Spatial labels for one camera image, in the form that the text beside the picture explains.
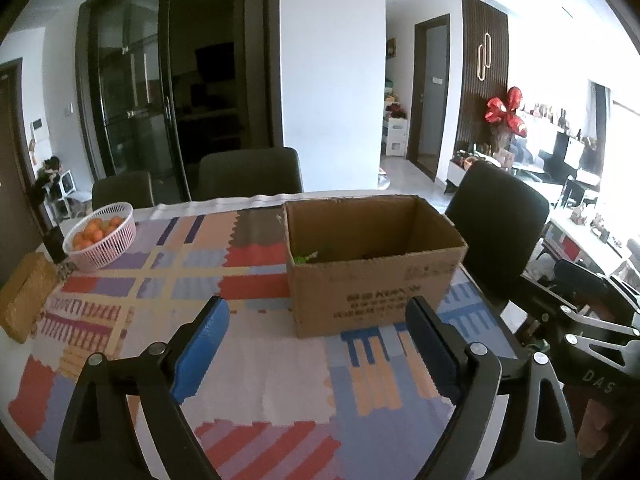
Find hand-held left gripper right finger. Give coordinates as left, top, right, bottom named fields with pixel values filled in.
left=405, top=295, right=583, bottom=480

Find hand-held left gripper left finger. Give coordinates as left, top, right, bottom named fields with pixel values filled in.
left=55, top=295, right=231, bottom=480

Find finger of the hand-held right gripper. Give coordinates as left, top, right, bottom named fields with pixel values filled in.
left=510, top=275, right=640, bottom=356
left=550, top=257, right=640, bottom=311

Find cardboard box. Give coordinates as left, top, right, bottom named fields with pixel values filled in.
left=282, top=195, right=469, bottom=339

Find green snack packet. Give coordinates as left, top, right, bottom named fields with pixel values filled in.
left=292, top=245, right=336, bottom=265

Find person's right hand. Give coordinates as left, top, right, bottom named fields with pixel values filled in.
left=582, top=400, right=618, bottom=458

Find white low cabinet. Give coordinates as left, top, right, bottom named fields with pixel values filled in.
left=542, top=205, right=636, bottom=281

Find patterned tablecloth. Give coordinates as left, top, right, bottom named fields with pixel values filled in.
left=7, top=192, right=526, bottom=480

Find dark dining chair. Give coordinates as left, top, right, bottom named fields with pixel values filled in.
left=197, top=147, right=304, bottom=202
left=91, top=171, right=155, bottom=210
left=444, top=161, right=550, bottom=311

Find black television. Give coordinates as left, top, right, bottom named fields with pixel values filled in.
left=542, top=132, right=586, bottom=176

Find white basket of oranges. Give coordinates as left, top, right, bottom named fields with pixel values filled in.
left=62, top=202, right=137, bottom=272

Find pile of oranges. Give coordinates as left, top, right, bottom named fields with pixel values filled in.
left=71, top=216, right=126, bottom=251

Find small black container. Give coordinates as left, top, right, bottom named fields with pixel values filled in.
left=42, top=227, right=68, bottom=264

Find small white shelf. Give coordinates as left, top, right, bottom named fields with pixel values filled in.
left=47, top=170, right=81, bottom=221

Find white hallway shelf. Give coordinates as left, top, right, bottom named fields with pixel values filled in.
left=382, top=77, right=410, bottom=158

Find black plush figure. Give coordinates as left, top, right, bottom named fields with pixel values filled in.
left=31, top=156, right=63, bottom=206

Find dark interior door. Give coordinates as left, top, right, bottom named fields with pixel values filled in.
left=406, top=12, right=451, bottom=183

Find brown entrance door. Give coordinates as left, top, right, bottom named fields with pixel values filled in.
left=0, top=57, right=51, bottom=281

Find dark glass sliding door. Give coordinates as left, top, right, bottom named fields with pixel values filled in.
left=75, top=0, right=281, bottom=201

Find dark slatted wall panel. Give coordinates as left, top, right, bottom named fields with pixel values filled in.
left=460, top=0, right=511, bottom=161

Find gold wall ornament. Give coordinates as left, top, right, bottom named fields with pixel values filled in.
left=477, top=34, right=492, bottom=82

